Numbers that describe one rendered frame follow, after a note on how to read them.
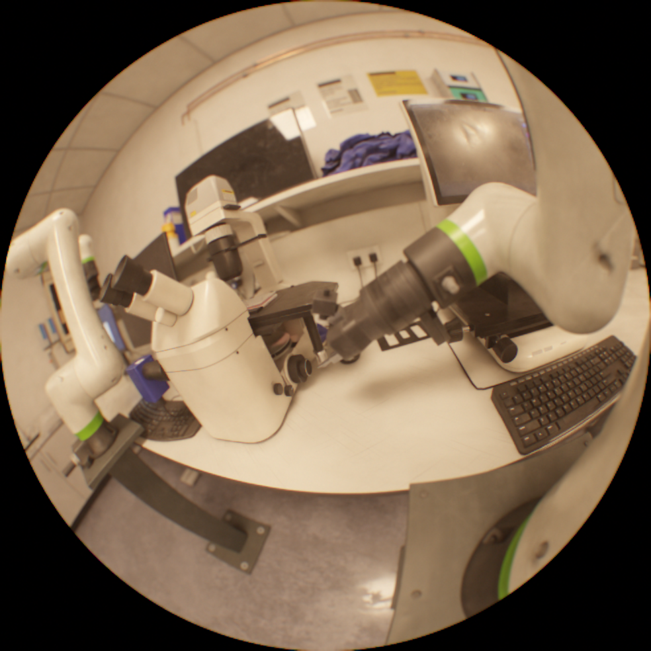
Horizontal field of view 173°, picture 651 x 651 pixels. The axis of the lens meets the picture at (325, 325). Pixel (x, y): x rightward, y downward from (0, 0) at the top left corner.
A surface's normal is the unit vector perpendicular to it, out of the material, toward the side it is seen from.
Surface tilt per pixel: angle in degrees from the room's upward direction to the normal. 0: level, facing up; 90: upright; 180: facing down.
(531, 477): 0
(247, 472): 0
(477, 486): 0
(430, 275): 73
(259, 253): 100
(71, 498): 90
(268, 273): 105
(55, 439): 90
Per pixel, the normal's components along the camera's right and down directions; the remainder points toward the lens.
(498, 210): -0.93, -0.22
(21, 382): 0.95, -0.19
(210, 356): 0.44, 0.22
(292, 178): -0.18, 0.36
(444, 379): -0.28, -0.89
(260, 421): 0.65, 0.11
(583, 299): -0.76, 0.57
